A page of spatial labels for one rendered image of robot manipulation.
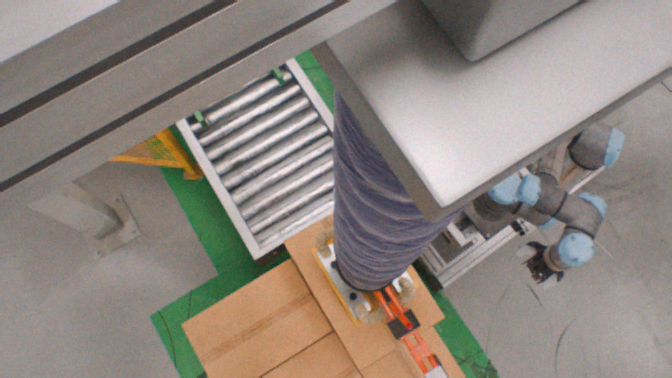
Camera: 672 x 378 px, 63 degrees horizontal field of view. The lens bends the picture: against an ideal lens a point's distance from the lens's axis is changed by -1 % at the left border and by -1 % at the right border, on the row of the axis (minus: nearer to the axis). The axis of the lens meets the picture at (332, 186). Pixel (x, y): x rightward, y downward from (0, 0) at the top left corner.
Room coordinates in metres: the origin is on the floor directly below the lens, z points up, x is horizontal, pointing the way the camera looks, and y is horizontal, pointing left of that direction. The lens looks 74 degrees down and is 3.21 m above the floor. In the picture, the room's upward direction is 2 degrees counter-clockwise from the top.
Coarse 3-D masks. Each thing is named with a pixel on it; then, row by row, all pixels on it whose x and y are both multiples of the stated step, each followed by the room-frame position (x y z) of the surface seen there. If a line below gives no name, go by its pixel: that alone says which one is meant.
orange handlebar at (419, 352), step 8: (384, 288) 0.20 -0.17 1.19; (376, 296) 0.17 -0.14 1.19; (392, 296) 0.17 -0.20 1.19; (384, 304) 0.14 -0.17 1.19; (400, 304) 0.14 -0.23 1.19; (392, 312) 0.12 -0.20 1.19; (416, 336) 0.03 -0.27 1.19; (408, 344) 0.00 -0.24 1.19; (424, 344) 0.00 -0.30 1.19; (416, 352) -0.02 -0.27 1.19; (424, 352) -0.03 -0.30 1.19; (416, 360) -0.05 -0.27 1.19; (432, 360) -0.05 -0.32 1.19; (424, 368) -0.08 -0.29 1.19
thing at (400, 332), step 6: (402, 312) 0.11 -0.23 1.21; (408, 312) 0.11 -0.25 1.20; (390, 318) 0.09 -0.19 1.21; (396, 318) 0.09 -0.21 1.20; (408, 318) 0.09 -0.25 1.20; (414, 318) 0.09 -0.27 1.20; (390, 324) 0.07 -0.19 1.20; (396, 324) 0.07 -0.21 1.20; (402, 324) 0.07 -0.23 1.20; (414, 324) 0.07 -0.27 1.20; (396, 330) 0.05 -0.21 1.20; (402, 330) 0.05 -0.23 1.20; (408, 330) 0.05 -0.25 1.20; (414, 330) 0.05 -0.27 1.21; (396, 336) 0.03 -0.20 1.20; (402, 336) 0.03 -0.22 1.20
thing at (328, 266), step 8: (328, 240) 0.40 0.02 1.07; (312, 248) 0.38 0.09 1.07; (320, 256) 0.34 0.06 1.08; (320, 264) 0.31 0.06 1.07; (328, 264) 0.31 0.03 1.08; (328, 272) 0.28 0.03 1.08; (328, 280) 0.25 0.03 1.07; (336, 288) 0.22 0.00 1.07; (344, 296) 0.19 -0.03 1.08; (352, 296) 0.18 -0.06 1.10; (360, 296) 0.19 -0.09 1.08; (344, 304) 0.16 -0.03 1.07; (352, 304) 0.16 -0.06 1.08; (368, 304) 0.15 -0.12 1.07; (352, 312) 0.13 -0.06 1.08; (352, 320) 0.10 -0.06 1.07
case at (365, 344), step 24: (288, 240) 0.44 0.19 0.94; (312, 240) 0.43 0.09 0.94; (312, 264) 0.33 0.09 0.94; (312, 288) 0.24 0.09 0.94; (336, 312) 0.14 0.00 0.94; (432, 312) 0.12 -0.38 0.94; (360, 336) 0.04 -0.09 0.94; (384, 336) 0.04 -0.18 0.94; (408, 336) 0.03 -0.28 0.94; (360, 360) -0.05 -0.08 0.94
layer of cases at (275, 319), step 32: (256, 288) 0.29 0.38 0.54; (288, 288) 0.28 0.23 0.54; (192, 320) 0.15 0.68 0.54; (224, 320) 0.14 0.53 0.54; (256, 320) 0.14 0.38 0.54; (288, 320) 0.13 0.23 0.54; (320, 320) 0.13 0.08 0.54; (224, 352) 0.00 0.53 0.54; (256, 352) -0.01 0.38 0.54; (288, 352) -0.01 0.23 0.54; (320, 352) -0.02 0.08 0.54; (448, 352) -0.04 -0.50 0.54
